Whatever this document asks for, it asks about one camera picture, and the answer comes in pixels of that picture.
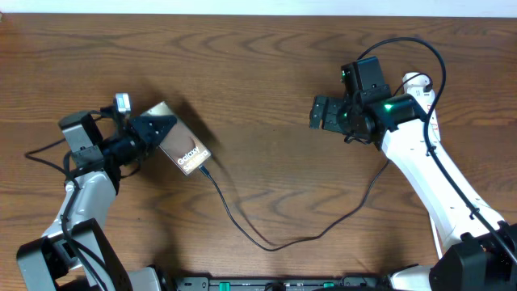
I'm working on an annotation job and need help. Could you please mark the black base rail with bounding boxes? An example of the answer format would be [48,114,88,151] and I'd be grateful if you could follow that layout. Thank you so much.
[174,276,392,291]

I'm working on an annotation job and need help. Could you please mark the white power strip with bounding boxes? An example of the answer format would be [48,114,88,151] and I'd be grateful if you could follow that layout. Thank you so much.
[402,72,441,143]

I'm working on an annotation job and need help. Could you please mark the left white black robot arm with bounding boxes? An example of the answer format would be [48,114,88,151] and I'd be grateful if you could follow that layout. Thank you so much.
[16,108,177,290]

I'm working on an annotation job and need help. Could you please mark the black charger cable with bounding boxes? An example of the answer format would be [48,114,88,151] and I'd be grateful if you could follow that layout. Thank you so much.
[197,72,434,252]

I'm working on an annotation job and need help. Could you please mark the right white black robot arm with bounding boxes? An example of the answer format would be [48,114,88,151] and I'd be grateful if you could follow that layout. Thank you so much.
[309,57,516,290]

